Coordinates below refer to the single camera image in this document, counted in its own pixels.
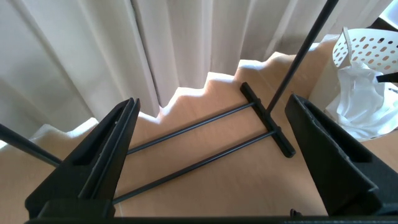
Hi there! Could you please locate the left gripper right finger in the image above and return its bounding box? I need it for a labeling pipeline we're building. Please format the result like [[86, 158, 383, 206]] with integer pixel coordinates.
[[284, 93, 398, 217]]

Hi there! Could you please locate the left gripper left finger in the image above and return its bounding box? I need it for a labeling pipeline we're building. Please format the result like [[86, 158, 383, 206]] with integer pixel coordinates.
[[24, 98, 141, 219]]

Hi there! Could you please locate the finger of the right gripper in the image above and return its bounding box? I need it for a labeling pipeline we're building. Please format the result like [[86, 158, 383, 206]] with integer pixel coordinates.
[[375, 72, 398, 84]]

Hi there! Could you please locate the white printed t-shirt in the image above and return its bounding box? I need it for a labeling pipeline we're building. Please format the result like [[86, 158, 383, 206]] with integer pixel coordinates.
[[325, 60, 398, 142]]

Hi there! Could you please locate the white laundry basket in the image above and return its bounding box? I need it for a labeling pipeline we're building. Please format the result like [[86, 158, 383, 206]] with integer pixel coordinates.
[[331, 27, 398, 75]]

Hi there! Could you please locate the black clothes rack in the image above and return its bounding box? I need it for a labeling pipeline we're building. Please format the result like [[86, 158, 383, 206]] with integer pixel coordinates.
[[0, 0, 340, 206]]

